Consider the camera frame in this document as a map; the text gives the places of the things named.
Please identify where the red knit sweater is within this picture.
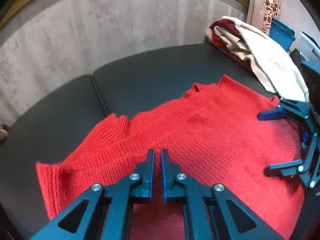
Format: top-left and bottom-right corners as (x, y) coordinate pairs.
(36, 76), (304, 239)

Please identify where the cream knit sweater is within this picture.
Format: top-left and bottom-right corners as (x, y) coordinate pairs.
(223, 16), (309, 102)

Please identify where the brown patterned left curtain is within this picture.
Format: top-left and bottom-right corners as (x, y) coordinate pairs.
(0, 125), (8, 142)

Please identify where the beige folded garment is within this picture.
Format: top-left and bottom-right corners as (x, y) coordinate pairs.
(206, 24), (276, 93)

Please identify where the dark red garment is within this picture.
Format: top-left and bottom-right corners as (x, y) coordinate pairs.
(206, 19), (252, 72)

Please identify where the brown patterned right curtain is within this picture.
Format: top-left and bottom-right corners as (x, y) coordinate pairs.
(246, 0), (281, 35)

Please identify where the clear plastic storage box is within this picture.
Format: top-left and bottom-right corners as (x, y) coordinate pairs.
(298, 31), (320, 61)

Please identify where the brown patterned curtain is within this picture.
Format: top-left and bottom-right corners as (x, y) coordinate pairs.
(246, 0), (281, 35)
(0, 125), (8, 142)

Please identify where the black cloth over box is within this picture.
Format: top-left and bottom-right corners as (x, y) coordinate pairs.
(290, 48), (305, 72)

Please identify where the blue plastic storage bin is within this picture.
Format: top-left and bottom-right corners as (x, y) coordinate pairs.
(269, 17), (296, 51)

